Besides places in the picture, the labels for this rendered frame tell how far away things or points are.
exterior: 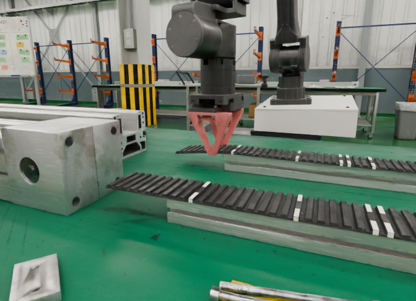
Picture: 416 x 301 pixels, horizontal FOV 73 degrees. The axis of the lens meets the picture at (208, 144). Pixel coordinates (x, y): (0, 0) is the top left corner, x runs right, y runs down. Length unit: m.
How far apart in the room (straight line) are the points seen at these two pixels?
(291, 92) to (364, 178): 0.47
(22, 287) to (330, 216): 0.24
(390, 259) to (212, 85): 0.32
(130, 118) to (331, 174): 0.39
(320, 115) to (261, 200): 0.55
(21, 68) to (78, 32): 5.62
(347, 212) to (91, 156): 0.28
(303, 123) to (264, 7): 7.56
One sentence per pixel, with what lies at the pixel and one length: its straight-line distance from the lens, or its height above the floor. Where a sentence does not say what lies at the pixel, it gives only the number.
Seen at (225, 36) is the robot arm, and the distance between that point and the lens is 0.45.
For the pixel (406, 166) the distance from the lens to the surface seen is 0.47.
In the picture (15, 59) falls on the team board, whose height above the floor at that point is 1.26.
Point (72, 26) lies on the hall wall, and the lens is 11.71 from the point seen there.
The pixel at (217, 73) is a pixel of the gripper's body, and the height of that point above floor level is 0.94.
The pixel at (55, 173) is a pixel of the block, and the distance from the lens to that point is 0.35.
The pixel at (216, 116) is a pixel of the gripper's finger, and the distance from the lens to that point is 0.43.
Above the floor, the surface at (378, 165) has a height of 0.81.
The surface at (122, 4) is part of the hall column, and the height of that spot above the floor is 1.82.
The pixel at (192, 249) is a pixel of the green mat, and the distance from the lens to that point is 0.27.
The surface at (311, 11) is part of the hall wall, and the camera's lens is 8.14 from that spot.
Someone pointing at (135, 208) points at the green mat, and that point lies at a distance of 0.35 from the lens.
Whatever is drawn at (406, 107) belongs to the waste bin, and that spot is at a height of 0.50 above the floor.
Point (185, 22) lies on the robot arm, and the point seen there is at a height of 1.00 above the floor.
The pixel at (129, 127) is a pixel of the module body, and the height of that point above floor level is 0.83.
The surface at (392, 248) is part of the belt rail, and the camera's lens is 0.28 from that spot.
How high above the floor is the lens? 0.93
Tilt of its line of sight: 13 degrees down
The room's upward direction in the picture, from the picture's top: straight up
